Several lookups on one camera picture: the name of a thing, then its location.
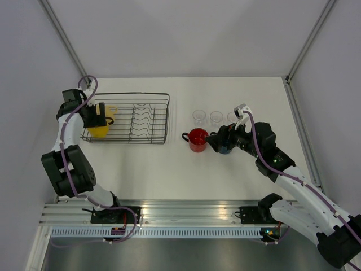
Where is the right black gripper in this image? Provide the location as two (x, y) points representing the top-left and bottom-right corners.
(205, 117), (262, 158)

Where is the blue mug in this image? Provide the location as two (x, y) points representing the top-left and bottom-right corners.
(219, 146), (232, 155)

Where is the red mug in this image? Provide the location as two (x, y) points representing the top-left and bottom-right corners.
(182, 128), (209, 153)

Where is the pale yellow mug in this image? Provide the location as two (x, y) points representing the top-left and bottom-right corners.
(95, 103), (118, 119)

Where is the clear glass cup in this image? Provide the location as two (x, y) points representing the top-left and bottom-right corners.
(192, 110), (206, 127)
(227, 112), (238, 124)
(210, 111), (224, 128)

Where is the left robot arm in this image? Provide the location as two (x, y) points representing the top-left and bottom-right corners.
(41, 89), (123, 224)

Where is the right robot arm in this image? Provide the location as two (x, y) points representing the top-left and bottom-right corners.
(205, 122), (360, 268)

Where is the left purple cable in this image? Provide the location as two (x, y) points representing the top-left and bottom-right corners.
(50, 75), (140, 249)

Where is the purple cable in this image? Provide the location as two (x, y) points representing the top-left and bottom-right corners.
(244, 110), (361, 270)
(50, 75), (140, 249)

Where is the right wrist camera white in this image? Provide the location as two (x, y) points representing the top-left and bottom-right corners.
(234, 104), (252, 130)

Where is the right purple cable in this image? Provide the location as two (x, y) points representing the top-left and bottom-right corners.
(244, 110), (361, 270)

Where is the black wire dish rack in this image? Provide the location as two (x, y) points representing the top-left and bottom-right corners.
(81, 92), (170, 145)

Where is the aluminium front rail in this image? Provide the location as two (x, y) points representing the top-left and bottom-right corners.
(39, 198), (258, 227)

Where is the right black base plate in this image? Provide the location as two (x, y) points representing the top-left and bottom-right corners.
(239, 206), (273, 225)

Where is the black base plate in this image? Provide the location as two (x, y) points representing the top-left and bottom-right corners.
(239, 206), (273, 225)
(90, 206), (142, 224)

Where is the white slotted cable duct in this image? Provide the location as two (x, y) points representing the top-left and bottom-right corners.
(51, 226), (262, 239)

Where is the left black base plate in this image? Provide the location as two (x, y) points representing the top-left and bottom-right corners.
(90, 206), (142, 224)

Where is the left aluminium frame post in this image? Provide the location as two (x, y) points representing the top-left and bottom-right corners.
(38, 0), (88, 76)

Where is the aluminium frame post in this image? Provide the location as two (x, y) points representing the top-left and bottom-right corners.
(38, 0), (88, 76)
(284, 0), (338, 82)

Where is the right aluminium frame post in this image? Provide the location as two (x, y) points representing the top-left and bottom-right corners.
(284, 0), (338, 82)

